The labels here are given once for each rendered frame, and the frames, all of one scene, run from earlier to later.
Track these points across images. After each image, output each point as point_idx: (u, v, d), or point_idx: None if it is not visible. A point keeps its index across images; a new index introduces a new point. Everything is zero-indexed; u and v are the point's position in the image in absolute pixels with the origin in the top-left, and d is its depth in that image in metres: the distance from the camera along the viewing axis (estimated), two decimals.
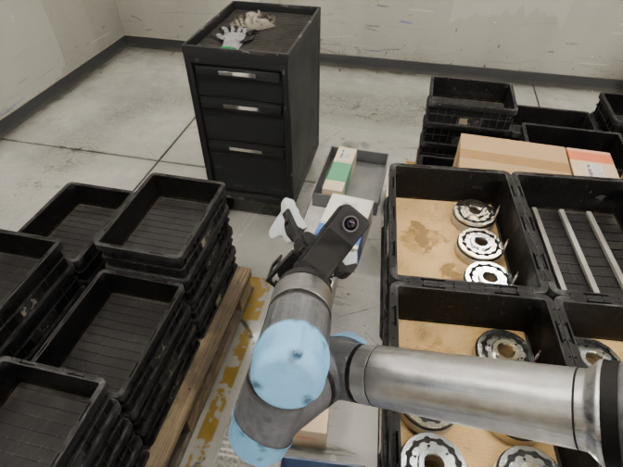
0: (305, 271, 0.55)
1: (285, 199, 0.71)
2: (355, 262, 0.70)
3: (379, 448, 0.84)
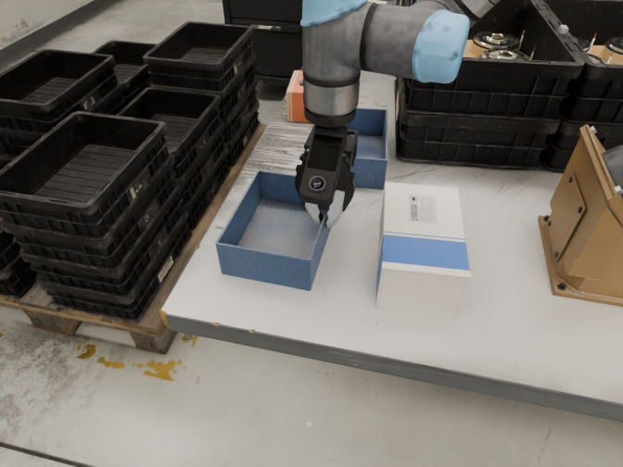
0: (340, 119, 0.59)
1: (333, 224, 0.74)
2: (305, 205, 0.71)
3: (397, 116, 1.05)
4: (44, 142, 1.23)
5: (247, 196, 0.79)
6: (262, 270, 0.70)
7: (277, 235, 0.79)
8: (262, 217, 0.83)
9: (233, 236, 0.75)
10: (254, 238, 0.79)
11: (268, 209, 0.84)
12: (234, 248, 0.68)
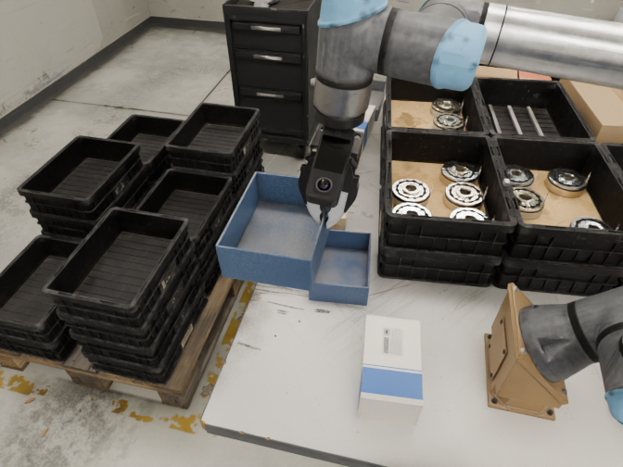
0: (350, 121, 0.59)
1: (333, 224, 0.74)
2: (307, 204, 0.71)
3: (379, 233, 1.31)
4: (89, 240, 1.48)
5: (247, 198, 0.79)
6: (263, 271, 0.70)
7: (277, 236, 0.79)
8: (260, 219, 0.83)
9: (233, 239, 0.75)
10: (253, 240, 0.78)
11: (266, 211, 0.84)
12: (234, 250, 0.68)
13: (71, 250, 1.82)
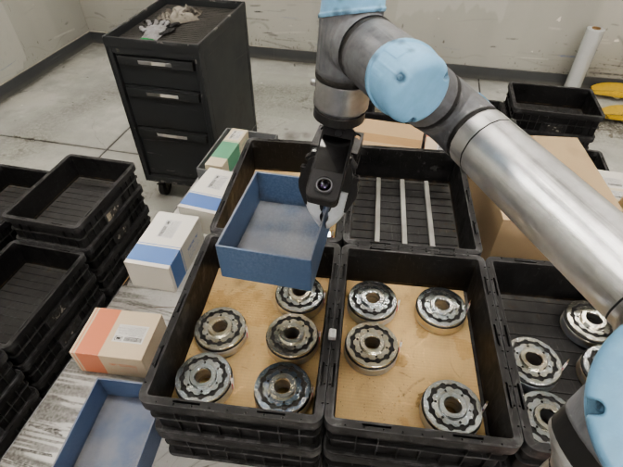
0: (350, 121, 0.59)
1: (333, 224, 0.74)
2: (307, 204, 0.71)
3: None
4: None
5: (247, 198, 0.79)
6: (263, 271, 0.70)
7: (277, 236, 0.79)
8: (260, 218, 0.83)
9: (232, 238, 0.75)
10: (253, 240, 0.79)
11: (266, 211, 0.84)
12: (234, 250, 0.68)
13: None
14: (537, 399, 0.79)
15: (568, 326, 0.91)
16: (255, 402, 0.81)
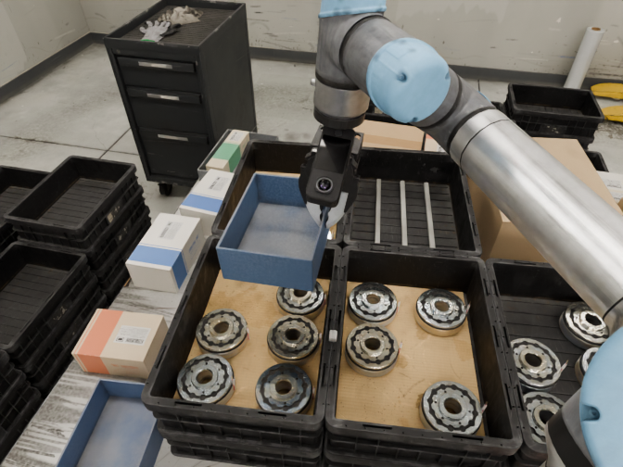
0: (350, 121, 0.59)
1: (333, 224, 0.74)
2: (307, 204, 0.71)
3: None
4: None
5: (246, 200, 0.79)
6: (264, 271, 0.70)
7: (277, 237, 0.79)
8: (260, 220, 0.83)
9: (233, 240, 0.74)
10: (253, 242, 0.78)
11: (266, 212, 0.84)
12: (235, 252, 0.68)
13: None
14: (536, 400, 0.79)
15: (567, 327, 0.92)
16: (256, 403, 0.81)
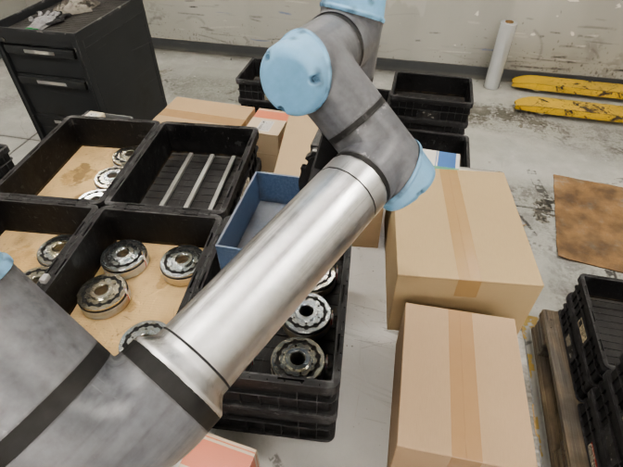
0: None
1: None
2: None
3: None
4: None
5: (247, 198, 0.79)
6: None
7: None
8: (260, 218, 0.83)
9: (233, 238, 0.75)
10: None
11: (266, 211, 0.84)
12: (234, 250, 0.68)
13: None
14: None
15: None
16: None
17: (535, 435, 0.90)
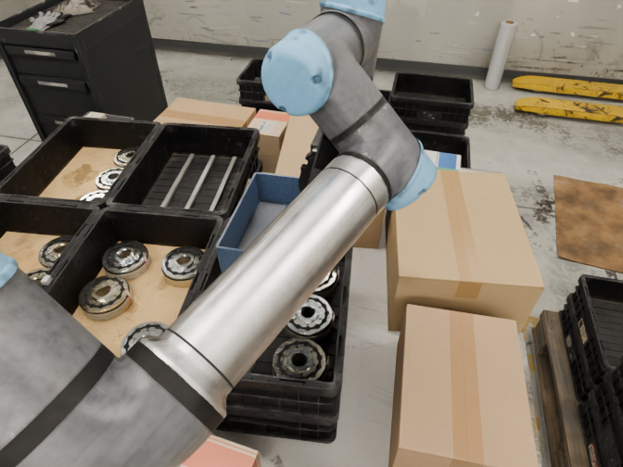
0: None
1: None
2: None
3: None
4: None
5: (246, 199, 0.79)
6: None
7: None
8: (260, 219, 0.83)
9: (233, 240, 0.74)
10: (253, 241, 0.78)
11: (266, 212, 0.84)
12: (235, 251, 0.68)
13: None
14: None
15: None
16: None
17: (536, 436, 0.91)
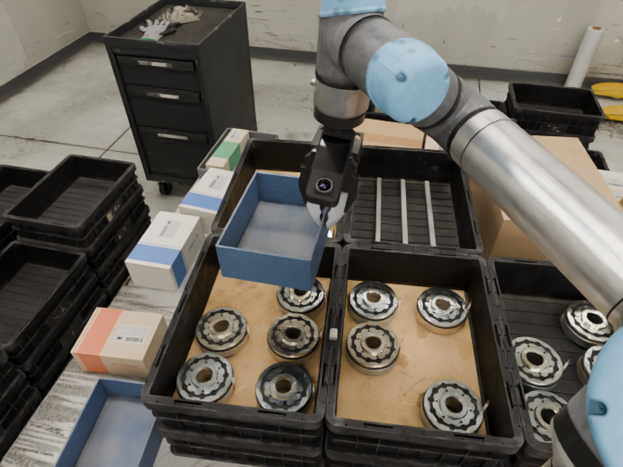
0: (350, 121, 0.59)
1: (333, 224, 0.74)
2: (307, 204, 0.71)
3: None
4: None
5: (247, 198, 0.79)
6: (263, 271, 0.70)
7: (277, 236, 0.79)
8: (260, 218, 0.83)
9: (233, 238, 0.75)
10: (253, 240, 0.79)
11: (266, 211, 0.84)
12: (234, 250, 0.68)
13: None
14: (538, 399, 0.79)
15: (569, 325, 0.91)
16: (256, 402, 0.81)
17: None
